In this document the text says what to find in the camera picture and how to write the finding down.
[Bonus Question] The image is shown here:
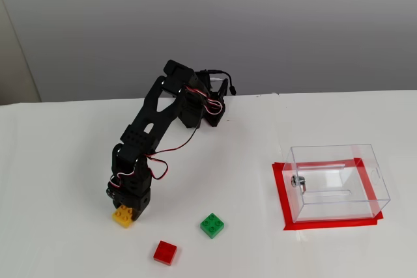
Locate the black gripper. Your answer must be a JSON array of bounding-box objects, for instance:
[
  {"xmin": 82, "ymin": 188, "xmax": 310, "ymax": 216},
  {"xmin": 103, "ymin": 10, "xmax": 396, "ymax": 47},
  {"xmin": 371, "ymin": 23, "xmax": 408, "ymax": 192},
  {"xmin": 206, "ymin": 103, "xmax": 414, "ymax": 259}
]
[{"xmin": 106, "ymin": 176, "xmax": 153, "ymax": 224}]

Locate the yellow lego brick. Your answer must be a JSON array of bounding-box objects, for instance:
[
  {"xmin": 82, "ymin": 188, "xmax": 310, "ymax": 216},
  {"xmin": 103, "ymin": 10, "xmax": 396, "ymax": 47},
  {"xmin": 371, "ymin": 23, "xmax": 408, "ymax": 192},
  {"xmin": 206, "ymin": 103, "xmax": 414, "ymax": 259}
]
[{"xmin": 112, "ymin": 204, "xmax": 135, "ymax": 229}]

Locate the red lego brick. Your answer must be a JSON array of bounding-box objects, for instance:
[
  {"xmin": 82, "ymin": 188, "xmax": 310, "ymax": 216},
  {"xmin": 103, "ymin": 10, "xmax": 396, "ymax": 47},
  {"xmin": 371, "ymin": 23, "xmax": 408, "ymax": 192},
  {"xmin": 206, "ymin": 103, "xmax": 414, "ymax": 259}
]
[{"xmin": 152, "ymin": 240, "xmax": 179, "ymax": 266}]

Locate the green lego brick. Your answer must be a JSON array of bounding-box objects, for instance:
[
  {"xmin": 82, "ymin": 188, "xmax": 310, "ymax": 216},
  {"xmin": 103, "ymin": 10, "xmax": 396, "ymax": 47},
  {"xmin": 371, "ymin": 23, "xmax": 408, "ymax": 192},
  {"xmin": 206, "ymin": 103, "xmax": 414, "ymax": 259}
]
[{"xmin": 199, "ymin": 212, "xmax": 225, "ymax": 240}]

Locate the transparent plastic box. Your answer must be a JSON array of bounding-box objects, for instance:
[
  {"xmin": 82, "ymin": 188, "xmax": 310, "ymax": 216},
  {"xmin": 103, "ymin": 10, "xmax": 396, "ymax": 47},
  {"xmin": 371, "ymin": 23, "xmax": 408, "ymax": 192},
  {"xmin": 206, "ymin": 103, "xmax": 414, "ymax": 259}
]
[{"xmin": 283, "ymin": 143, "xmax": 391, "ymax": 224}]

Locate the black table clamp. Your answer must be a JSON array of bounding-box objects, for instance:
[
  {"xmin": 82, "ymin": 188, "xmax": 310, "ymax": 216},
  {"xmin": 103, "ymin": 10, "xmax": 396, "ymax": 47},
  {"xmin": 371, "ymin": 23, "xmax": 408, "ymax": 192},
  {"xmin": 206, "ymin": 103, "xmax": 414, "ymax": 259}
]
[{"xmin": 210, "ymin": 79, "xmax": 229, "ymax": 105}]

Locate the red tape square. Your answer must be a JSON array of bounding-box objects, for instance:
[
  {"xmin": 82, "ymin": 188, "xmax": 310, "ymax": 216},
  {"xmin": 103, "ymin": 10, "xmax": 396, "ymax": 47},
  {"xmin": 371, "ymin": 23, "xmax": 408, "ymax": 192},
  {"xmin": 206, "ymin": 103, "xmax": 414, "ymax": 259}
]
[{"xmin": 272, "ymin": 157, "xmax": 384, "ymax": 232}]

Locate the silver cam lock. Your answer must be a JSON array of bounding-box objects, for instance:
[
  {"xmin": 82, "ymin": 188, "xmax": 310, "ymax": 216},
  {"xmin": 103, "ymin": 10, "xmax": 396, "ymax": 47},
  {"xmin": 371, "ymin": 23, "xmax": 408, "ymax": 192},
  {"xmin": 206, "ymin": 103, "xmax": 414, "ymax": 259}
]
[{"xmin": 289, "ymin": 175, "xmax": 309, "ymax": 193}]

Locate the red white gripper servo wire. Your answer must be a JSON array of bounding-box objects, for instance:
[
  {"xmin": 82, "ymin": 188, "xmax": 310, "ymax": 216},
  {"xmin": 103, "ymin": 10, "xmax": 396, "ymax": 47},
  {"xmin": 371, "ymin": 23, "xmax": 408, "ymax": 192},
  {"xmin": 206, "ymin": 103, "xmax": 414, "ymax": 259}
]
[{"xmin": 109, "ymin": 124, "xmax": 200, "ymax": 191}]

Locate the red white base servo wire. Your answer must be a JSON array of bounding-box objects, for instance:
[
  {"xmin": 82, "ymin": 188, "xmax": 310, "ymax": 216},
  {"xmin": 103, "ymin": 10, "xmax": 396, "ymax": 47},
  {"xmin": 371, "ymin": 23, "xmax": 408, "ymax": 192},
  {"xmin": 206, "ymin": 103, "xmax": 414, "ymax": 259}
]
[{"xmin": 182, "ymin": 85, "xmax": 226, "ymax": 117}]

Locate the black power cable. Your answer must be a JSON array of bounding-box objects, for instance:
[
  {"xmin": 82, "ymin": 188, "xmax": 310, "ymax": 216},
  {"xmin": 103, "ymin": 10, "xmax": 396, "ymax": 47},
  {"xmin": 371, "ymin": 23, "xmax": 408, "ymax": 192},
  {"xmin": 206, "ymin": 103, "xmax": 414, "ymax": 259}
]
[{"xmin": 199, "ymin": 68, "xmax": 237, "ymax": 96}]

